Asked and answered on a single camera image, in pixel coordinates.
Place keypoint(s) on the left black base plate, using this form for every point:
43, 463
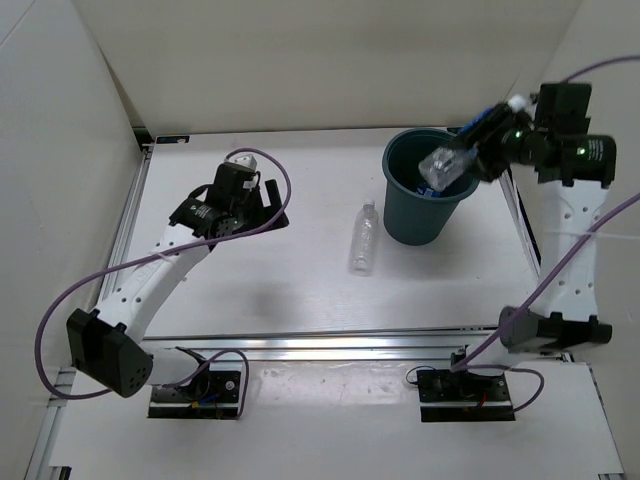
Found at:
212, 395

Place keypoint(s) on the dark teal plastic bin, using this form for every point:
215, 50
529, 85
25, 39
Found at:
408, 217

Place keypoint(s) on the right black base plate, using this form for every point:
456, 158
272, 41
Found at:
463, 396

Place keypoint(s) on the left blue sticker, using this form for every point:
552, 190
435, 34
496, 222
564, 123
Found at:
172, 139

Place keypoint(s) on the aluminium front rail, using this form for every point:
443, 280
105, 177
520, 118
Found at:
364, 345

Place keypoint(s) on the clear bottle no label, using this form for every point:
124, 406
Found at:
364, 238

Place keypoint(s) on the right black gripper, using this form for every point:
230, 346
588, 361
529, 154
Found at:
486, 166

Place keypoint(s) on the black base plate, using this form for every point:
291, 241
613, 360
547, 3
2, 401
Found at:
212, 395
463, 396

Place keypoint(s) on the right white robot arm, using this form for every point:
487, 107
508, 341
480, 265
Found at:
575, 169

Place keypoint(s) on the clear bottle blue label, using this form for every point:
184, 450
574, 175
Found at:
426, 191

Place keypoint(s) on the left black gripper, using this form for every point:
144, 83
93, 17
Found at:
265, 214

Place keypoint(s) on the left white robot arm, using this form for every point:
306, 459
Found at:
105, 341

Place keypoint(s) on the crushed bottle blue label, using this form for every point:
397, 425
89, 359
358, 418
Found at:
446, 164

